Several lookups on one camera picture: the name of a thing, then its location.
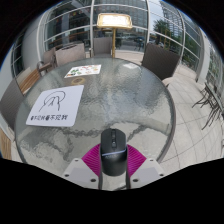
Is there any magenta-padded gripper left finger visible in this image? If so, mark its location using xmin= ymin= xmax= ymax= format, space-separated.
xmin=61 ymin=143 xmax=104 ymax=191

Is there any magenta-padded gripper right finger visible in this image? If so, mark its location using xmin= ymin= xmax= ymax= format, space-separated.
xmin=125 ymin=143 xmax=166 ymax=191

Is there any black computer mouse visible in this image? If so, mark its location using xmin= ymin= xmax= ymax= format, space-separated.
xmin=99 ymin=128 xmax=129 ymax=177

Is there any white printed mouse pad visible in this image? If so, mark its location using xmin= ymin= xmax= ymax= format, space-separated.
xmin=25 ymin=84 xmax=85 ymax=128

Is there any wooden slat bench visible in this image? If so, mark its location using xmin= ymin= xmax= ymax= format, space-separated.
xmin=14 ymin=66 xmax=42 ymax=96
xmin=0 ymin=126 xmax=14 ymax=160

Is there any round brown coaster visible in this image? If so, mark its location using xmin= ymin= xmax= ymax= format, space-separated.
xmin=70 ymin=77 xmax=86 ymax=86

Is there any metal folding chairs group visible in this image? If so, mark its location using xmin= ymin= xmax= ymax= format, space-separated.
xmin=191 ymin=81 xmax=224 ymax=131

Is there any dark wicker chair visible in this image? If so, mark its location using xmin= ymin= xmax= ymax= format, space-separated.
xmin=0 ymin=77 xmax=25 ymax=133
xmin=141 ymin=42 xmax=182 ymax=88

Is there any food picture menu card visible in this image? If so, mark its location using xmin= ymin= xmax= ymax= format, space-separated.
xmin=64 ymin=64 xmax=102 ymax=79

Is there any grey wicker armchair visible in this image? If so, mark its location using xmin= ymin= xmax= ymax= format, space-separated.
xmin=90 ymin=36 xmax=114 ymax=58

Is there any gold framed menu stand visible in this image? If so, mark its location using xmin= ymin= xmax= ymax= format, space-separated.
xmin=96 ymin=12 xmax=134 ymax=59

